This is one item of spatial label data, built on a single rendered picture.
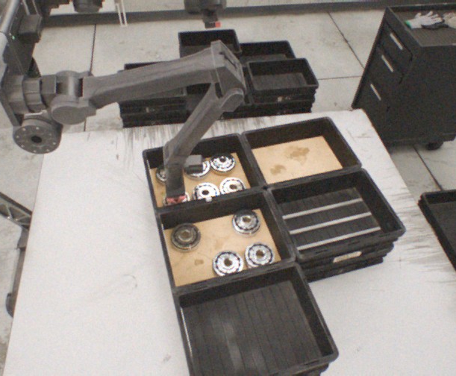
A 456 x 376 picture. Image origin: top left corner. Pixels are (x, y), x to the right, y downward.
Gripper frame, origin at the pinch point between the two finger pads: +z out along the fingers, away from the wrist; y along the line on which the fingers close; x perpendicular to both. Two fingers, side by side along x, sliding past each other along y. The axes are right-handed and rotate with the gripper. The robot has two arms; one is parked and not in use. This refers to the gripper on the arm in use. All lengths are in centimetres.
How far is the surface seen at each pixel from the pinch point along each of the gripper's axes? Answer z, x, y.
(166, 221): -1.0, 4.4, -10.1
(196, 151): -0.6, -10.4, 21.8
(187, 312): 3.8, 0.5, -41.7
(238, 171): 3.8, -26.3, 13.2
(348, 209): 3, -64, -12
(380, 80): 35, -141, 103
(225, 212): 1.2, -17.0, -7.7
